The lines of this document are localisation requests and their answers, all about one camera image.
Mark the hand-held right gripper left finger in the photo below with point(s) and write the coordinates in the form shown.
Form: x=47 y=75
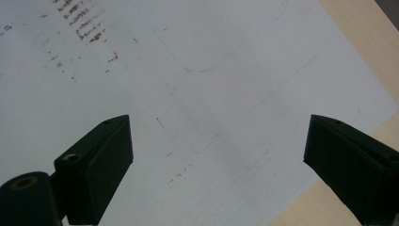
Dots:
x=94 y=175

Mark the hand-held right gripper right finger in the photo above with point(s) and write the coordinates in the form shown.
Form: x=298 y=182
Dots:
x=354 y=169

